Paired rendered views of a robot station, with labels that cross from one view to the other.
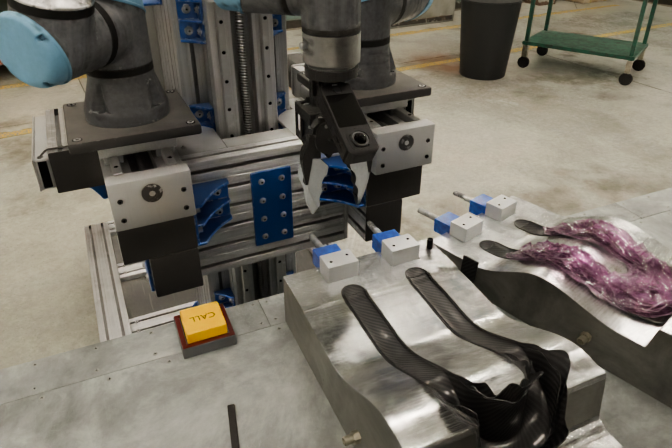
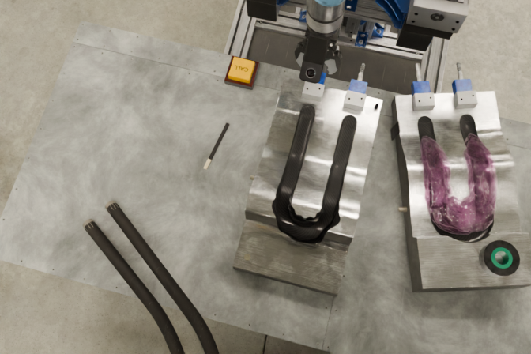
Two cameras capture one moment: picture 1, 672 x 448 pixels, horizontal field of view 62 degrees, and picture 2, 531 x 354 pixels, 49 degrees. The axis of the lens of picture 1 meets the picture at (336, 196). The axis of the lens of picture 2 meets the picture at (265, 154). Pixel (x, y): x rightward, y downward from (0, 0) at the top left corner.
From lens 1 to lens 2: 0.92 m
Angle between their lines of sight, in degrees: 49
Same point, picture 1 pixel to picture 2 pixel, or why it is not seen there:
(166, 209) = not seen: outside the picture
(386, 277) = (332, 113)
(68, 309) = not seen: outside the picture
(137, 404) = (193, 96)
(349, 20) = (325, 18)
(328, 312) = (286, 115)
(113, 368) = (193, 68)
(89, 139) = not seen: outside the picture
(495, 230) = (442, 113)
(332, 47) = (314, 24)
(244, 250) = not seen: hidden behind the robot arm
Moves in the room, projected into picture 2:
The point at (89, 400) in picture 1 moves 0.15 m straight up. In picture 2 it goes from (176, 80) to (166, 54)
